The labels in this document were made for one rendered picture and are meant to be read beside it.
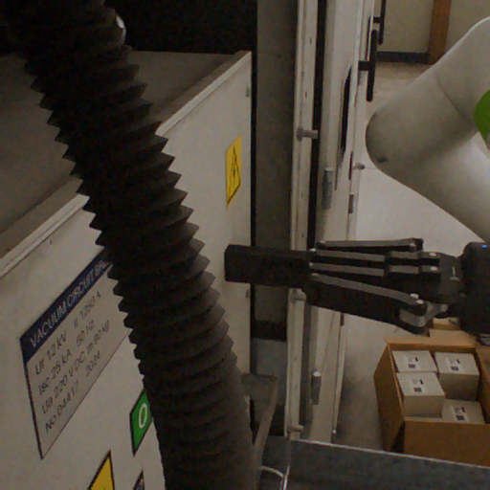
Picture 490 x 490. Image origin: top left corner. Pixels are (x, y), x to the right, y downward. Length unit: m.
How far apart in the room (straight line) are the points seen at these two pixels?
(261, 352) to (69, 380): 0.49
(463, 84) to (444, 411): 1.54
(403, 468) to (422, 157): 0.41
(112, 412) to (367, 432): 1.95
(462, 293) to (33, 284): 0.36
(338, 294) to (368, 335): 2.22
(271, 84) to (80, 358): 0.44
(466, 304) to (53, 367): 0.35
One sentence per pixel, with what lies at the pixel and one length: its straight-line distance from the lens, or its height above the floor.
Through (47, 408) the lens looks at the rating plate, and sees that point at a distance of 0.29.
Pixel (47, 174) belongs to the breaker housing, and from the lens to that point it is 0.33.
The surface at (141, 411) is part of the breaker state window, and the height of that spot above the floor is 1.24.
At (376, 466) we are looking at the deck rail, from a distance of 0.88.
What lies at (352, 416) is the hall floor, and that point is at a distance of 2.34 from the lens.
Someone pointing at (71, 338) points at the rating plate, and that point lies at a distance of 0.30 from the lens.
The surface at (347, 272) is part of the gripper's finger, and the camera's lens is 0.55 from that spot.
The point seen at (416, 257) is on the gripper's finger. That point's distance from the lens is 0.57.
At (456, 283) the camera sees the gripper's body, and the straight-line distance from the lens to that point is 0.55.
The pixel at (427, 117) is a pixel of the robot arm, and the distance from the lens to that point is 0.93.
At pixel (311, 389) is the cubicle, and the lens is 0.98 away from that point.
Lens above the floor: 1.50
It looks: 26 degrees down
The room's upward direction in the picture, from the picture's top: straight up
